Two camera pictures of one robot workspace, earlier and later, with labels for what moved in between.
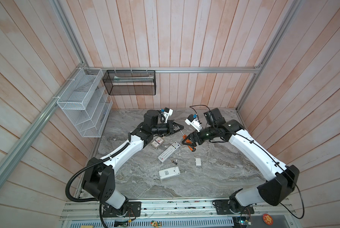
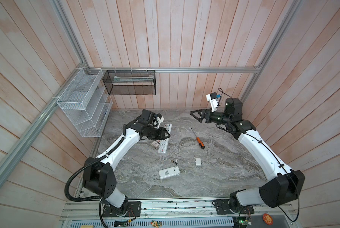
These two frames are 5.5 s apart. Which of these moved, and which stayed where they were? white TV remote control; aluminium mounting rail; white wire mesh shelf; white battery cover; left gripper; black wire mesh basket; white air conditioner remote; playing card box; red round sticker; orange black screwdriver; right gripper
Moved: white TV remote control; orange black screwdriver; left gripper; right gripper
Stayed: white battery cover; aluminium mounting rail; playing card box; red round sticker; white air conditioner remote; white wire mesh shelf; black wire mesh basket
